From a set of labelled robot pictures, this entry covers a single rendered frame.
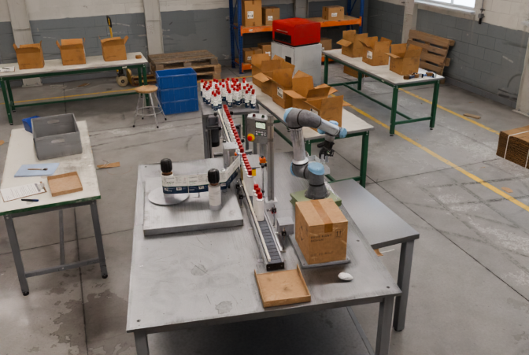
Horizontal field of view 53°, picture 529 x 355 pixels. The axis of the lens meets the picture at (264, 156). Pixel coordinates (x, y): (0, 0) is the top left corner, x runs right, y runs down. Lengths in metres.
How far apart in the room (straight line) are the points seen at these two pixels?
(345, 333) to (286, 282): 0.78
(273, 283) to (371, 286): 0.56
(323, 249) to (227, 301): 0.65
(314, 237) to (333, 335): 0.84
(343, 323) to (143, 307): 1.45
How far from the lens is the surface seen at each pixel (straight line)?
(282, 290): 3.06
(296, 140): 3.76
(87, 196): 4.35
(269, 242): 3.37
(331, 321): 3.82
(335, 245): 3.21
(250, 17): 10.74
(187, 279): 3.19
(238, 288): 3.09
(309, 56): 9.25
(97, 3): 10.89
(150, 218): 3.74
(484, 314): 4.48
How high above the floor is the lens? 2.70
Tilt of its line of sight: 23 degrees down
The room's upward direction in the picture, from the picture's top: 1 degrees counter-clockwise
